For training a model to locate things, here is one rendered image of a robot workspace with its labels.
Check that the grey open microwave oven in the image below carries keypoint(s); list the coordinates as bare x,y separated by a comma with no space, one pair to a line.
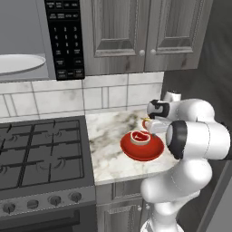
45,36

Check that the white microwave turntable plate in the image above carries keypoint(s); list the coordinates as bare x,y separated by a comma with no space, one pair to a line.
18,62

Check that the grey wooden drawer front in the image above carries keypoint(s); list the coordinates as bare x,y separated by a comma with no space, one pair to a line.
127,189

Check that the raw steak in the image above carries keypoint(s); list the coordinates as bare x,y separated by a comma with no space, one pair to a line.
140,137

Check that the microwave start button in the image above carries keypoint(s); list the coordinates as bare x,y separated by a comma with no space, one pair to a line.
79,72

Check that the small red plate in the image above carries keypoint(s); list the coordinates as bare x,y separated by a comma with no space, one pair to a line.
144,124

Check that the grey gas stove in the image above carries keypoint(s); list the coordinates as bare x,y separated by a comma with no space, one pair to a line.
42,157

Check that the white round base cupboard knob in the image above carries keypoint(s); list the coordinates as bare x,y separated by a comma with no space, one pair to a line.
139,208
147,207

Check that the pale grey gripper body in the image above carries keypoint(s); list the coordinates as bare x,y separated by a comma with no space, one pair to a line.
159,125

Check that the red bowl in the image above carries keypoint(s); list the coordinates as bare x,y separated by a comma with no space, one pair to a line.
142,151

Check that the yellow banana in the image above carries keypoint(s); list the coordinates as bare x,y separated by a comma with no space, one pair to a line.
146,119

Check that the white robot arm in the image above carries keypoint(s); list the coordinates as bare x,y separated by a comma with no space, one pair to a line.
193,145

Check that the grey round stove knob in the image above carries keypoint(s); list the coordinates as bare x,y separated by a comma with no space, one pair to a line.
9,207
55,200
32,204
75,197

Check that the grey wooden base cupboard door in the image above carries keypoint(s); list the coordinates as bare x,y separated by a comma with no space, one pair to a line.
120,216

